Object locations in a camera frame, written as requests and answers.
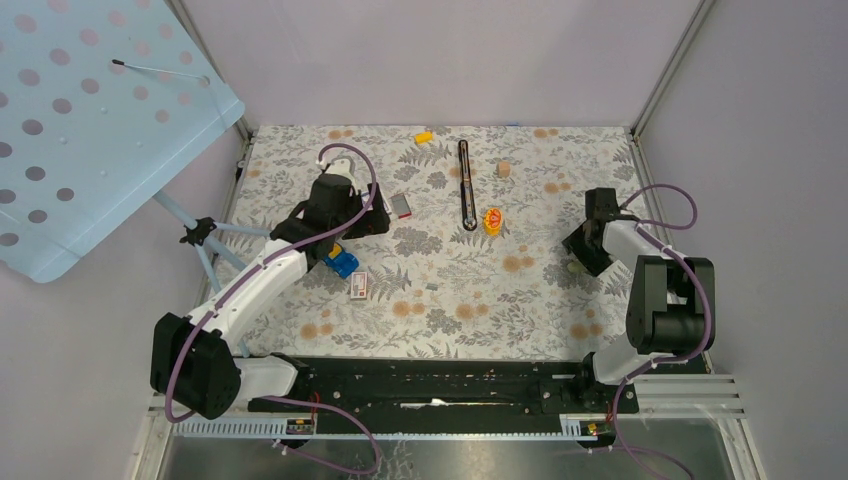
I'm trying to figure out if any grey red small box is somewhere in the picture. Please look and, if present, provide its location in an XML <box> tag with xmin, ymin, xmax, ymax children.
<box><xmin>390</xmin><ymin>194</ymin><xmax>412</xmax><ymax>219</ymax></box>

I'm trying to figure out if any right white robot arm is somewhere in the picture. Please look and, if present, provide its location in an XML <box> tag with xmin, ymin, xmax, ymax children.
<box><xmin>563</xmin><ymin>188</ymin><xmax>715</xmax><ymax>412</ymax></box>

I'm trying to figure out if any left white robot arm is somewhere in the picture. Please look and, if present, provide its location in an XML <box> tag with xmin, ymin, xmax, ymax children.
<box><xmin>150</xmin><ymin>155</ymin><xmax>390</xmax><ymax>423</ymax></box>

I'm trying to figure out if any blue yellow toy car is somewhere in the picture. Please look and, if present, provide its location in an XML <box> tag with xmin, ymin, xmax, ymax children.
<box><xmin>323</xmin><ymin>243</ymin><xmax>359</xmax><ymax>279</ymax></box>

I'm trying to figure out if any yellow butterfly toy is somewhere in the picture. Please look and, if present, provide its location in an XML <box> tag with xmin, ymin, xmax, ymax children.
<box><xmin>483</xmin><ymin>208</ymin><xmax>503</xmax><ymax>236</ymax></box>

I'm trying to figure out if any yellow small block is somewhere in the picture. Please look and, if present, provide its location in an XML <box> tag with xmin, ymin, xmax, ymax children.
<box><xmin>414</xmin><ymin>131</ymin><xmax>434</xmax><ymax>145</ymax></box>

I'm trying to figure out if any floral table mat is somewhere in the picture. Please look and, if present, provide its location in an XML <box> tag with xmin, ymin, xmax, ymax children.
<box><xmin>233</xmin><ymin>126</ymin><xmax>640</xmax><ymax>360</ymax></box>

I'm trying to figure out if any blue perforated stand panel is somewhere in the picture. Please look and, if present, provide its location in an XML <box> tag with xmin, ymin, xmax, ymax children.
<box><xmin>1</xmin><ymin>1</ymin><xmax>245</xmax><ymax>283</ymax></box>

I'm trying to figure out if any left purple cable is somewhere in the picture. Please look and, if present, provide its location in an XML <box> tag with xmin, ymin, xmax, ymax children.
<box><xmin>164</xmin><ymin>142</ymin><xmax>384</xmax><ymax>477</ymax></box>

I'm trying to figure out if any purple cable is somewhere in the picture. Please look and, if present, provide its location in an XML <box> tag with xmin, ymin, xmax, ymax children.
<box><xmin>586</xmin><ymin>184</ymin><xmax>715</xmax><ymax>480</ymax></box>
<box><xmin>164</xmin><ymin>142</ymin><xmax>384</xmax><ymax>477</ymax></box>

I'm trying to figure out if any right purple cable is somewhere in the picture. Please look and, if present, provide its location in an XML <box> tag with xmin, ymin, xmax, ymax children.
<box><xmin>586</xmin><ymin>184</ymin><xmax>715</xmax><ymax>480</ymax></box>

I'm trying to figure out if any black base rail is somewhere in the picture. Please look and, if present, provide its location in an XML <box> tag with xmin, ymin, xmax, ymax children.
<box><xmin>248</xmin><ymin>356</ymin><xmax>639</xmax><ymax>436</ymax></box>

